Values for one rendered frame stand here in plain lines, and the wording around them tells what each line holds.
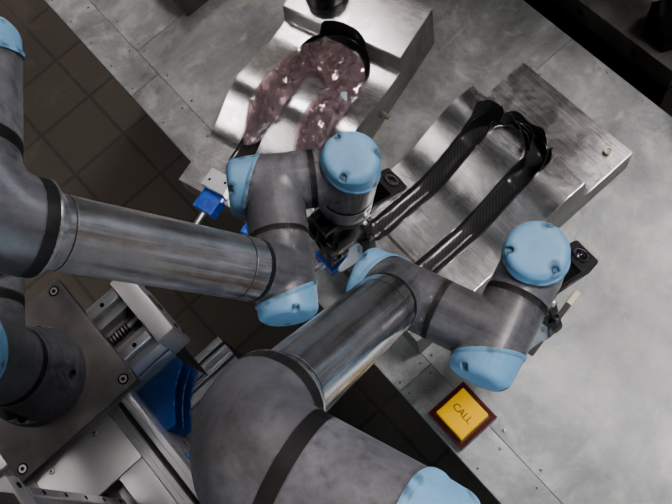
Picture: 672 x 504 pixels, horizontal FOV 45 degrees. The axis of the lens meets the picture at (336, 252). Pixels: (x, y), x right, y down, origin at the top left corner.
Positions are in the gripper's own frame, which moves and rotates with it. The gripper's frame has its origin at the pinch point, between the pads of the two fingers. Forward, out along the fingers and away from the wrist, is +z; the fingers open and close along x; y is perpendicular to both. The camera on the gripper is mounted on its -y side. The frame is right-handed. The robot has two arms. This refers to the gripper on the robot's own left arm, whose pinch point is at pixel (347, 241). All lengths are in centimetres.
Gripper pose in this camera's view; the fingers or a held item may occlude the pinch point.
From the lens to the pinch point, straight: 132.3
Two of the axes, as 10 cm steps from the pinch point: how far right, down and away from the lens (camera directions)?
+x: 6.5, 7.3, -2.2
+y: -7.6, 6.0, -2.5
